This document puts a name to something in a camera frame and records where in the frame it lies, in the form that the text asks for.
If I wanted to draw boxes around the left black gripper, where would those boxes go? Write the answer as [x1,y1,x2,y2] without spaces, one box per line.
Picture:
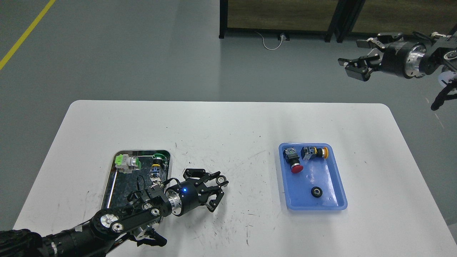
[165,168,229,216]

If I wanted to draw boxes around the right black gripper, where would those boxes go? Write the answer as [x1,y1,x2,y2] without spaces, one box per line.
[338,32,426,82]

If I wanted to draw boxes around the black gear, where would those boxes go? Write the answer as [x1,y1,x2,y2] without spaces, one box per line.
[311,186,323,197]
[216,175,227,186]

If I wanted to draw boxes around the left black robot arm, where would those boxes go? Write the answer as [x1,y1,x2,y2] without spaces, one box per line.
[1,169,229,257]

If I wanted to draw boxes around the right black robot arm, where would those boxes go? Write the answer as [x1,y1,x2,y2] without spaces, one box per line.
[338,31,457,111]

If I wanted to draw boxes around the silver metal tray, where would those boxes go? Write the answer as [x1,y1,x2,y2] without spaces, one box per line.
[101,150,171,209]

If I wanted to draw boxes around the blue plastic tray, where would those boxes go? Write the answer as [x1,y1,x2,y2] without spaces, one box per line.
[278,142,347,211]

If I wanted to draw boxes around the wooden black-framed cabinet right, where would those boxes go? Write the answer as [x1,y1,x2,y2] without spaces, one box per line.
[336,0,457,42]

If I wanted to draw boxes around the wooden black-framed cabinet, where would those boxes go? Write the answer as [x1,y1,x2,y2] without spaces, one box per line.
[219,0,347,42]
[336,0,457,42]

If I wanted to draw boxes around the red mushroom push button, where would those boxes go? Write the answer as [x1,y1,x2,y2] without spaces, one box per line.
[283,147,303,173]

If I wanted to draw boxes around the wooden black-framed cabinet left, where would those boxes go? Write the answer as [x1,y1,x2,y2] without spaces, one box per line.
[219,0,347,42]

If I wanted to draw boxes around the green blue push button switch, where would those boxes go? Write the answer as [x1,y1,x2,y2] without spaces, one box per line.
[149,153,168,185]

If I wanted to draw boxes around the green white push button switch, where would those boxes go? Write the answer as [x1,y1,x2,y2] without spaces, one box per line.
[114,154,142,174]

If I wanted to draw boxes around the white cable on floor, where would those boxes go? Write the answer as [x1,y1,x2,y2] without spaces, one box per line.
[254,31,287,51]

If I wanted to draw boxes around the yellow push button switch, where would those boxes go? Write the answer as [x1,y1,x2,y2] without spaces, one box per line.
[301,146,329,160]

